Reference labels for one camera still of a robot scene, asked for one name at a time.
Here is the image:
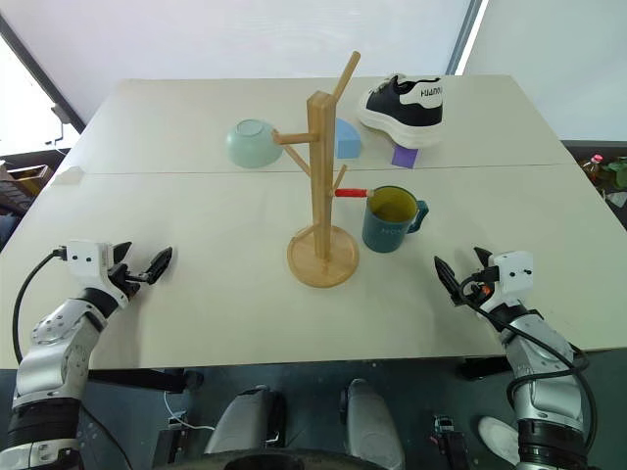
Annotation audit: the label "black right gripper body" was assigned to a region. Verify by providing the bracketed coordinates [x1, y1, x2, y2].
[458, 266, 501, 310]

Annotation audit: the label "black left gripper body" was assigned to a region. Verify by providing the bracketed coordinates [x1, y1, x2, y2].
[108, 262, 149, 306]

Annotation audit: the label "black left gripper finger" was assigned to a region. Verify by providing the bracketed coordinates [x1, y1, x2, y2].
[144, 246, 174, 286]
[112, 240, 134, 268]

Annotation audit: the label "wooden mug tree stand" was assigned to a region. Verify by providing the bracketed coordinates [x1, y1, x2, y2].
[286, 50, 362, 291]

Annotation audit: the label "teal mug with yellow inside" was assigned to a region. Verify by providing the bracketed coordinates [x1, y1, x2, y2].
[361, 185, 430, 255]

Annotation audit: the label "brown cardboard box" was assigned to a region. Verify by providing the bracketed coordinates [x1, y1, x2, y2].
[7, 164, 51, 198]

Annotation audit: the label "purple block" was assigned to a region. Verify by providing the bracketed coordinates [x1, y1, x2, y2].
[391, 143, 423, 169]

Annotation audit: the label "bottle with red cap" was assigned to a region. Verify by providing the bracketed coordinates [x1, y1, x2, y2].
[581, 153, 606, 186]

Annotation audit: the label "white rounded object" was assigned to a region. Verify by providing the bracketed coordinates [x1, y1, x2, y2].
[476, 415, 521, 467]

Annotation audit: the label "pale green bowl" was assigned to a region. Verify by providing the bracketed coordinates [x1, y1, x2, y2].
[224, 117, 284, 170]

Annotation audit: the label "green bottle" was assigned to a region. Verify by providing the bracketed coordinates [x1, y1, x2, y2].
[602, 156, 627, 191]

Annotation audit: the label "grey rounded robot leg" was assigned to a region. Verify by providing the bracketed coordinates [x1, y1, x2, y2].
[202, 385, 288, 457]
[339, 377, 407, 470]

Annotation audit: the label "black and white sneaker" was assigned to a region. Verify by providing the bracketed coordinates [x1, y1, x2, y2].
[354, 72, 447, 149]

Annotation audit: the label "blue quarter-round block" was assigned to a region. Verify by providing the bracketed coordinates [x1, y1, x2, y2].
[335, 117, 364, 161]

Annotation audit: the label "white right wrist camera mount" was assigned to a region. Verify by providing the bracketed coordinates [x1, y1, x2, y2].
[482, 250, 535, 312]

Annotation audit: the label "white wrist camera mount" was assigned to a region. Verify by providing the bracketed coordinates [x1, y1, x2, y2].
[482, 250, 535, 312]
[65, 239, 130, 310]

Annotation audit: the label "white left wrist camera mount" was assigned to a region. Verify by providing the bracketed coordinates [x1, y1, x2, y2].
[65, 239, 130, 310]

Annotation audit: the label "black table bracket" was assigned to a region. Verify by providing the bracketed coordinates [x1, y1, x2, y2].
[457, 355, 511, 382]
[89, 368, 205, 396]

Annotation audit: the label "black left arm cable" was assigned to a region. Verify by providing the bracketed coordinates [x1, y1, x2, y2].
[11, 246, 70, 364]

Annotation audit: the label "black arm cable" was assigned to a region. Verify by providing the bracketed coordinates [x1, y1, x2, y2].
[459, 276, 600, 464]
[11, 246, 70, 364]

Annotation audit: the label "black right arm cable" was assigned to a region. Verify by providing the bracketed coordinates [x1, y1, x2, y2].
[459, 276, 600, 464]

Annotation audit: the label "thin white cable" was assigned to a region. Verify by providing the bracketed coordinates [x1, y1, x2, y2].
[163, 390, 216, 433]

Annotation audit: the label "white window handle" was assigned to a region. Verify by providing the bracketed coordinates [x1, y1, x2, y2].
[45, 113, 69, 147]

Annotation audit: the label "black window frame bar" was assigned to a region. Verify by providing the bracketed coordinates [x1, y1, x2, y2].
[0, 9, 88, 134]

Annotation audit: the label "grey window frame bar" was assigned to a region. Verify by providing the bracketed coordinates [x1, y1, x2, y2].
[444, 0, 487, 77]

